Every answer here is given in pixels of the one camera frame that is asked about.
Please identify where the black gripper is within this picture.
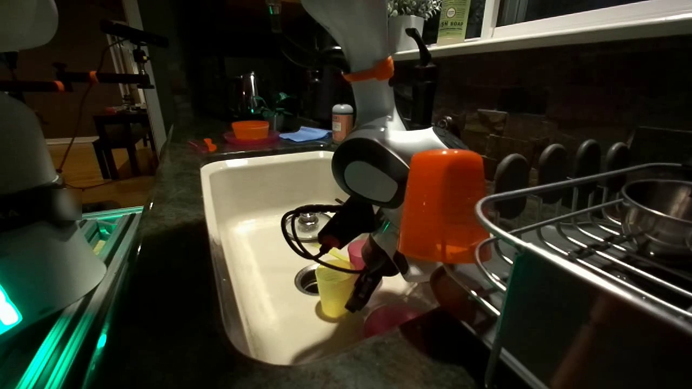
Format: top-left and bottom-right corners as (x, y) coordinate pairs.
(315, 196), (410, 313)

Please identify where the yellow plastic cup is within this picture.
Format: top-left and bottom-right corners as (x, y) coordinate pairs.
(313, 246), (364, 322)

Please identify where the orange plastic cup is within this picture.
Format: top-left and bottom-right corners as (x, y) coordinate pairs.
(395, 148), (493, 266)

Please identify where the gray dishrack utensil box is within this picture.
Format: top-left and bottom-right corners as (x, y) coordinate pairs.
(483, 250), (604, 389)

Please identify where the metal sink drain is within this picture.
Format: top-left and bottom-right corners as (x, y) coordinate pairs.
(292, 264), (325, 298)

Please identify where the white kitchen sink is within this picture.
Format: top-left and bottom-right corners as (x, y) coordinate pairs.
(199, 148), (442, 367)

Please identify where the blue dish cloth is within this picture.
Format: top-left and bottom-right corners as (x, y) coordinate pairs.
(276, 123), (332, 146)

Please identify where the red plate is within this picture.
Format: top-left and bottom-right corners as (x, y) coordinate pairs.
(220, 129), (280, 152)

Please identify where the potted plant white pot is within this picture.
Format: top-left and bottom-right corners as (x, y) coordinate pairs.
(385, 0), (443, 54)

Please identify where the dark wooden stool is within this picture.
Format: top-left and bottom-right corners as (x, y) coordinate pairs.
(91, 107), (159, 183)

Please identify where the green lit robot stand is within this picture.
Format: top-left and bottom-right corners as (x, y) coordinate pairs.
(0, 203), (147, 389)

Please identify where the stainless steel bowl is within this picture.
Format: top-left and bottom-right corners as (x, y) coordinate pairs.
(619, 175), (692, 251)

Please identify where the white windowsill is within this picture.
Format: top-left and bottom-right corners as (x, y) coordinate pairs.
(374, 8), (692, 66)

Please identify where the black tripod stand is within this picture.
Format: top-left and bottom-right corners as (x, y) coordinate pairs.
(0, 21), (170, 95)

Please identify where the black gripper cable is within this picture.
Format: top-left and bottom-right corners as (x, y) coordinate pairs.
(278, 203), (354, 277)

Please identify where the metal wire dishrack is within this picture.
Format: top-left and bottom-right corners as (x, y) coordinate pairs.
(431, 136), (692, 389)

